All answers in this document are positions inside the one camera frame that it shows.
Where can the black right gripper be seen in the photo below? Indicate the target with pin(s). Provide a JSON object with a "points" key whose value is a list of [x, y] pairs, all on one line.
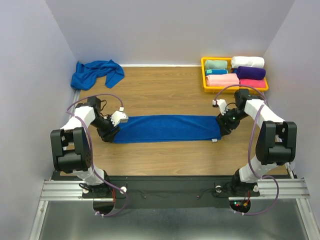
{"points": [[225, 124]]}

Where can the rolled purple towel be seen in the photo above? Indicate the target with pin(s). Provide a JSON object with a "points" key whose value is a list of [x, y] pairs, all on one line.
{"points": [[254, 73]]}

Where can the rolled teal towel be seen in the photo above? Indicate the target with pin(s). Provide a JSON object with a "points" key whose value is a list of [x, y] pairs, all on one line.
{"points": [[215, 72]]}

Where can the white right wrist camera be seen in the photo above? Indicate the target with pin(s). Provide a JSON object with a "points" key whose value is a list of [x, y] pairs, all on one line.
{"points": [[221, 105]]}

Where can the rolled hot pink towel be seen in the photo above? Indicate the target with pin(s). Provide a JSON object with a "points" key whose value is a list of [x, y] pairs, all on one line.
{"points": [[252, 83]]}

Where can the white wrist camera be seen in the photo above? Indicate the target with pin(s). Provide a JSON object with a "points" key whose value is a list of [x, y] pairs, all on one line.
{"points": [[221, 105], [118, 117]]}

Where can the rolled light pink towel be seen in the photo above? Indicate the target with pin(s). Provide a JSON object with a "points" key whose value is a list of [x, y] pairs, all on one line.
{"points": [[222, 80]]}

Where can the rolled white towel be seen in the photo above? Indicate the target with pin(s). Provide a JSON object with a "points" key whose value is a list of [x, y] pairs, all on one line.
{"points": [[247, 61]]}

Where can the crumpled blue towel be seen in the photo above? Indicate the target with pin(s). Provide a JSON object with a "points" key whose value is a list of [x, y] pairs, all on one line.
{"points": [[85, 75]]}

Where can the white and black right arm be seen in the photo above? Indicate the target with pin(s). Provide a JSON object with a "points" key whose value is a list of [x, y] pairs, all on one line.
{"points": [[276, 142]]}

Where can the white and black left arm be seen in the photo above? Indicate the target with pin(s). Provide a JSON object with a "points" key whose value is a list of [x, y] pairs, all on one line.
{"points": [[71, 148]]}

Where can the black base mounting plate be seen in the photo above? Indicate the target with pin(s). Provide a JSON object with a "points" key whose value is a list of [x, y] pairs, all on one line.
{"points": [[169, 192]]}

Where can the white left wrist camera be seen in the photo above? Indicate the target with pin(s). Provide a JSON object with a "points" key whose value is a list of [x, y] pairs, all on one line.
{"points": [[118, 117]]}

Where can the blue microfibre towel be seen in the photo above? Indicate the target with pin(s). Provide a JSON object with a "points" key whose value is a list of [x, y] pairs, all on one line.
{"points": [[168, 128]]}

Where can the aluminium table frame rail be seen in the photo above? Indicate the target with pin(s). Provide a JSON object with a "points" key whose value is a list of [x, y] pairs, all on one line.
{"points": [[280, 212]]}

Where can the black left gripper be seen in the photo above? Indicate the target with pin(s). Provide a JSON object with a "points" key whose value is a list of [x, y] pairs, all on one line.
{"points": [[107, 135]]}

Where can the rolled mint green towel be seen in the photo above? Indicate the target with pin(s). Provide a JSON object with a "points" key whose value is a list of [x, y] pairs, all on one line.
{"points": [[215, 64]]}

